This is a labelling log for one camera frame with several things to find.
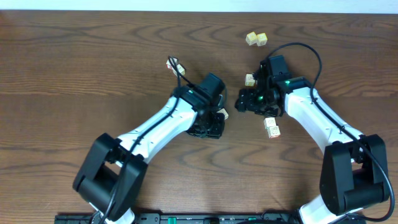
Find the red-edged wooden block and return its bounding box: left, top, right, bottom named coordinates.
left=166, top=57, right=178, bottom=70

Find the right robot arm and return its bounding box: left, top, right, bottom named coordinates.
left=235, top=55, right=394, bottom=223

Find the green-edged wooden block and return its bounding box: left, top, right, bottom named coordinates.
left=264, top=117, right=277, bottom=129

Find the yellow-top block left of pair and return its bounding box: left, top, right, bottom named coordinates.
left=246, top=32, right=257, bottom=45

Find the yellow-top block of pair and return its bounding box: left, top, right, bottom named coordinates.
left=246, top=32, right=257, bottom=45
left=256, top=33, right=268, bottom=47

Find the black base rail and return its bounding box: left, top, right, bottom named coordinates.
left=54, top=210, right=302, bottom=224

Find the blue-edged wooden block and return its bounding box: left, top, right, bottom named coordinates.
left=217, top=108, right=229, bottom=119

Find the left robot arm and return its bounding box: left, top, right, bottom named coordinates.
left=73, top=73, right=225, bottom=223

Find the yellow number 8 block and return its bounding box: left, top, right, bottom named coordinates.
left=245, top=73, right=256, bottom=86

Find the red-edged spiral block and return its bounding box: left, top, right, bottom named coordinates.
left=267, top=126, right=280, bottom=139

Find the yellow-top block right of pair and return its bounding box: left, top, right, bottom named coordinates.
left=256, top=33, right=268, bottom=47

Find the yellow letter G block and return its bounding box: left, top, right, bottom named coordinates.
left=173, top=64, right=185, bottom=76

